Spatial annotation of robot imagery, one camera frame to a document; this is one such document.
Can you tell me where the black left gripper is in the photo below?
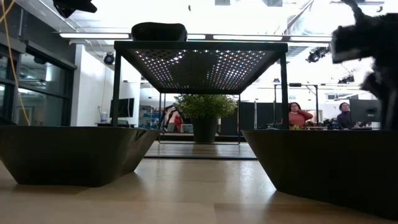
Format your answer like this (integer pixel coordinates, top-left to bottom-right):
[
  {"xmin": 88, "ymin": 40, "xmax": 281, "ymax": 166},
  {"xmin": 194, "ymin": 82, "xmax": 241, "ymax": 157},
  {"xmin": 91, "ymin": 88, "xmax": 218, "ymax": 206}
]
[{"xmin": 52, "ymin": 0, "xmax": 98, "ymax": 19}]

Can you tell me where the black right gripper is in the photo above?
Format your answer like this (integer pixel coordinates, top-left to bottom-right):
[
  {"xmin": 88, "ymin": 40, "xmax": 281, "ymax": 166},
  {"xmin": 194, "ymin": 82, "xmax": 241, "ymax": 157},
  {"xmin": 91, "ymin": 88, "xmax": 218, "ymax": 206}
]
[{"xmin": 331, "ymin": 14, "xmax": 398, "ymax": 64}]

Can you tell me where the black rounded square plate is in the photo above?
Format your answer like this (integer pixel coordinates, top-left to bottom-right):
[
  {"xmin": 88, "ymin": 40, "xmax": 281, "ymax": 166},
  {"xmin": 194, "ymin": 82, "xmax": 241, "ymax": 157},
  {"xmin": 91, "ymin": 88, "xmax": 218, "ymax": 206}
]
[{"xmin": 131, "ymin": 21, "xmax": 188, "ymax": 42}]

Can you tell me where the black ceiling spotlight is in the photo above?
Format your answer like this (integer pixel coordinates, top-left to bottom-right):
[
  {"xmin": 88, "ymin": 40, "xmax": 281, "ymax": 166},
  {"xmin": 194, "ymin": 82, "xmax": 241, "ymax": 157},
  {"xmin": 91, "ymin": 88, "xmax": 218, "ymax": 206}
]
[
  {"xmin": 306, "ymin": 46, "xmax": 324, "ymax": 64},
  {"xmin": 337, "ymin": 74, "xmax": 356, "ymax": 85}
]

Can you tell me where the round black speaker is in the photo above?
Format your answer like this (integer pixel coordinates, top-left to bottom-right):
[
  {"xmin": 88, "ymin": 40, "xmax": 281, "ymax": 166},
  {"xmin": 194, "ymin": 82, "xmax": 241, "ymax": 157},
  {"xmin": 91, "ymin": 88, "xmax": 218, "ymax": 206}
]
[{"xmin": 103, "ymin": 52, "xmax": 116, "ymax": 66}]

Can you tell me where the black computer monitor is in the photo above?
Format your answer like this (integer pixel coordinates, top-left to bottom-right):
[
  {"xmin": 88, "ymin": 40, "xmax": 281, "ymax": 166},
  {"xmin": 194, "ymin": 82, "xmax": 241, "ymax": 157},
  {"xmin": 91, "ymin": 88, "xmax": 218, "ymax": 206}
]
[
  {"xmin": 109, "ymin": 97, "xmax": 136, "ymax": 119},
  {"xmin": 348, "ymin": 98, "xmax": 382, "ymax": 123}
]

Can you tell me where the person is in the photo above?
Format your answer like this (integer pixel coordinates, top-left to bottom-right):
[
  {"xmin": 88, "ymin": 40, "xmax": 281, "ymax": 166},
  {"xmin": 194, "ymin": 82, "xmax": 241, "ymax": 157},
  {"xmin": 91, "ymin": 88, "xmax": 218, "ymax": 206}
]
[
  {"xmin": 287, "ymin": 101, "xmax": 314, "ymax": 129},
  {"xmin": 164, "ymin": 105, "xmax": 185, "ymax": 133},
  {"xmin": 336, "ymin": 101, "xmax": 358, "ymax": 129}
]

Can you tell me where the black framed glass partition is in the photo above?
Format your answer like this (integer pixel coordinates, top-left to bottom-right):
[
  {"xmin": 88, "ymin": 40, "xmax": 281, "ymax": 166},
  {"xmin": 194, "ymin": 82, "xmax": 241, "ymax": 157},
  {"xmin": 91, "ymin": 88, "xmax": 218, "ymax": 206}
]
[{"xmin": 0, "ymin": 0, "xmax": 78, "ymax": 126}]

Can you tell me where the dark background desk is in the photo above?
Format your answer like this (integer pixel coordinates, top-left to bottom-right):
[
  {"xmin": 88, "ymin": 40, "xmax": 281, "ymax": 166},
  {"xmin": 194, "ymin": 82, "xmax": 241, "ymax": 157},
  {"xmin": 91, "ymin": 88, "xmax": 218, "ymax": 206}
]
[{"xmin": 95, "ymin": 121, "xmax": 137, "ymax": 128}]

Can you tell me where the black perforated metal stand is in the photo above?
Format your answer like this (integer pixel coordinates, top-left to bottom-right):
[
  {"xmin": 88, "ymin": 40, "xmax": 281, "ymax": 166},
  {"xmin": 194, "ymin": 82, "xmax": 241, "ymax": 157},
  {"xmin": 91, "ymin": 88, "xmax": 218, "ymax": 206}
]
[{"xmin": 111, "ymin": 40, "xmax": 290, "ymax": 161}]

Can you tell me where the black wavy square plate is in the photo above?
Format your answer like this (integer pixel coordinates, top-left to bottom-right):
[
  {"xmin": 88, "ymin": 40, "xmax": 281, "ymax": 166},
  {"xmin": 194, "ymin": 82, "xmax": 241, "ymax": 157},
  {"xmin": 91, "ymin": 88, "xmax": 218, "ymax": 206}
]
[
  {"xmin": 241, "ymin": 128, "xmax": 398, "ymax": 220},
  {"xmin": 0, "ymin": 124, "xmax": 162, "ymax": 187}
]

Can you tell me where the black partition panel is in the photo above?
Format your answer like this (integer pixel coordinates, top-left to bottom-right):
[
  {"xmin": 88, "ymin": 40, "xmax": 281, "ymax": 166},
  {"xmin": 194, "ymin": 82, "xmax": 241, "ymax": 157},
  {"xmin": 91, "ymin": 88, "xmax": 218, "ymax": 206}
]
[{"xmin": 239, "ymin": 101, "xmax": 283, "ymax": 130}]

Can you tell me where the green plant in black pot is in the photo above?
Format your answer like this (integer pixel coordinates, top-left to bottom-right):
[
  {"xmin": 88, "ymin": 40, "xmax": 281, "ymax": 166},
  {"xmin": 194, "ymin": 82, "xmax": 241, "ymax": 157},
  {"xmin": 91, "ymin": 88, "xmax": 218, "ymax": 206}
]
[{"xmin": 173, "ymin": 93, "xmax": 237, "ymax": 143}]

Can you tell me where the ceiling light rail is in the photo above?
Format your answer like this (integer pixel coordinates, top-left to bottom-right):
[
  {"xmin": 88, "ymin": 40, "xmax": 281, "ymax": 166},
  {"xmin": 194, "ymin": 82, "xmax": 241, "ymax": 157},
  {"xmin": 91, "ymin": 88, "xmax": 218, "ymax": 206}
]
[{"xmin": 58, "ymin": 32, "xmax": 333, "ymax": 43}]

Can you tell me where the black metal rig frame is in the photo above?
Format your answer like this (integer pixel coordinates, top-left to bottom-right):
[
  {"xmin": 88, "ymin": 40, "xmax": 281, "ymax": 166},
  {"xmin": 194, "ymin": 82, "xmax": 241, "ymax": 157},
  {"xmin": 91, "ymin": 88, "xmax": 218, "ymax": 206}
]
[{"xmin": 272, "ymin": 82, "xmax": 320, "ymax": 130}]

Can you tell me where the red connector with yellow cable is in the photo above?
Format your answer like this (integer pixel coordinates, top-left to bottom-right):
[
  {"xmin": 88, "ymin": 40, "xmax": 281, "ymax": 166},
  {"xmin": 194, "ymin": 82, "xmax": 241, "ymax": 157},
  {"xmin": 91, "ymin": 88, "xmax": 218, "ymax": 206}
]
[{"xmin": 0, "ymin": 0, "xmax": 31, "ymax": 126}]

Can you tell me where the black metal table frame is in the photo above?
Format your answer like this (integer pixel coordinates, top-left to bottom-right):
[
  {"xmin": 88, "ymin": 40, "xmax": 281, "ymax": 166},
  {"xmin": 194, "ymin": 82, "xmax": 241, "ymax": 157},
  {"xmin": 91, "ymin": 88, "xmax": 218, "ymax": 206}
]
[{"xmin": 159, "ymin": 132, "xmax": 248, "ymax": 140}]

